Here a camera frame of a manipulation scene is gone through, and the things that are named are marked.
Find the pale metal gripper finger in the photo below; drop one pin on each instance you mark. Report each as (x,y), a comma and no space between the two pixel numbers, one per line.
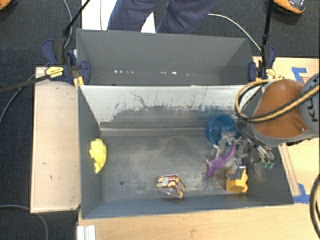
(228,142)
(237,167)

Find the small colourful printed box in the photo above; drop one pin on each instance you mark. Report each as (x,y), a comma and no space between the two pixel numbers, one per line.
(171,185)

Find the pale wood board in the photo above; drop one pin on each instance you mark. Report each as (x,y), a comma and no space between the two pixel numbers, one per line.
(55,144)

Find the purple toy dinosaur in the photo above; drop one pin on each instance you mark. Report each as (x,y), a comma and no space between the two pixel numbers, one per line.
(217,162)

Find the blue plastic cup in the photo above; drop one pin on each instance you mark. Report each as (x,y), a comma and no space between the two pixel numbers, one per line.
(216,129)

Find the yellow soft toy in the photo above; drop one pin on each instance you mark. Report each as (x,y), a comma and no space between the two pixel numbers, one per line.
(98,154)

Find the yellow and grey toy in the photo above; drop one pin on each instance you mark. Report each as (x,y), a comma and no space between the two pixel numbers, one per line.
(237,184)

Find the person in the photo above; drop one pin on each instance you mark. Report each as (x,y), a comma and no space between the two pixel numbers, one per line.
(130,9)

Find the grey metal bin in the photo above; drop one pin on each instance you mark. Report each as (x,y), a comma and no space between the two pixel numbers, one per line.
(155,159)

